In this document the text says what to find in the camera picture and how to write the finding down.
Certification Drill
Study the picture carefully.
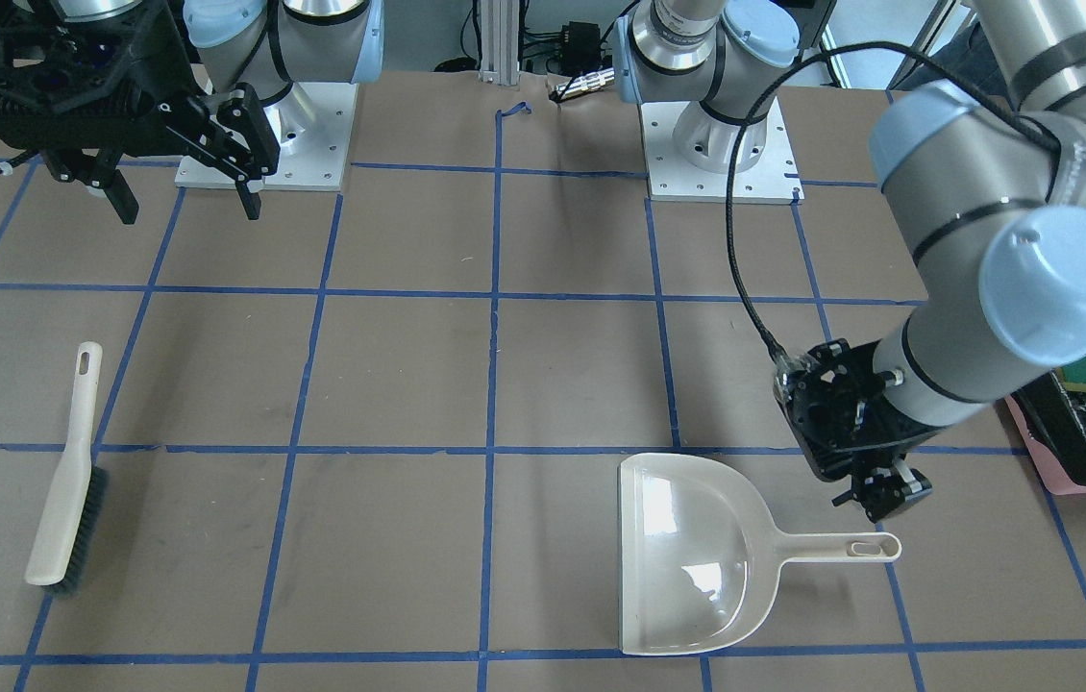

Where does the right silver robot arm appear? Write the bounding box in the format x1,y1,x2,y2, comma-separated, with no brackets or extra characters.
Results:
0,1,384,224

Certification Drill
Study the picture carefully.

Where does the aluminium frame post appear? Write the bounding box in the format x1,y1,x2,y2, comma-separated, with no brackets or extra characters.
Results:
473,0,525,90

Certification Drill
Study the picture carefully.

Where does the beige hand brush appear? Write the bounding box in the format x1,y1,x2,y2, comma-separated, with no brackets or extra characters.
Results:
24,341,108,596

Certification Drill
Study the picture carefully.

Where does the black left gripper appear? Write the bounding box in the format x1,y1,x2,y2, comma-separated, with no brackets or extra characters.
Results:
775,340,937,523

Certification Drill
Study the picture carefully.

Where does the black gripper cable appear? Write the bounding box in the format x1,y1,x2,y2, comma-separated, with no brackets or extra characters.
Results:
727,43,1063,361

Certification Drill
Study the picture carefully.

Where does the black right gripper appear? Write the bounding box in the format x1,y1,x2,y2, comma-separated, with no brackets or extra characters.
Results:
0,1,281,225

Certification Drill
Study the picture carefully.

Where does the beige plastic dustpan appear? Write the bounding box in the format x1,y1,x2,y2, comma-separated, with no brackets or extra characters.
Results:
618,453,902,656

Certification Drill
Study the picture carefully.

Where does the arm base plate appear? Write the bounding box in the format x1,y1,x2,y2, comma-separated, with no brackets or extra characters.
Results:
639,100,805,205
175,81,358,193

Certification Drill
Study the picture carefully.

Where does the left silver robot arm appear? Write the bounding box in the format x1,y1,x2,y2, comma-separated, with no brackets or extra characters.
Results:
725,1,1086,523

